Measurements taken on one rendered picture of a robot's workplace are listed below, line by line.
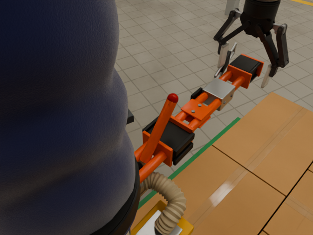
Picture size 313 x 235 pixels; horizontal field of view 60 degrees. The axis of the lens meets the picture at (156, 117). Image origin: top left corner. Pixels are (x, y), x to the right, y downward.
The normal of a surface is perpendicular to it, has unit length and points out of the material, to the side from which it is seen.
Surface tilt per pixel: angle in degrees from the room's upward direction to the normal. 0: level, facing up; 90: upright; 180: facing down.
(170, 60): 0
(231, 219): 0
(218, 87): 1
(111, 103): 70
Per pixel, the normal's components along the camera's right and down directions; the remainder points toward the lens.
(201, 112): 0.00, -0.70
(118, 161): 0.93, -0.07
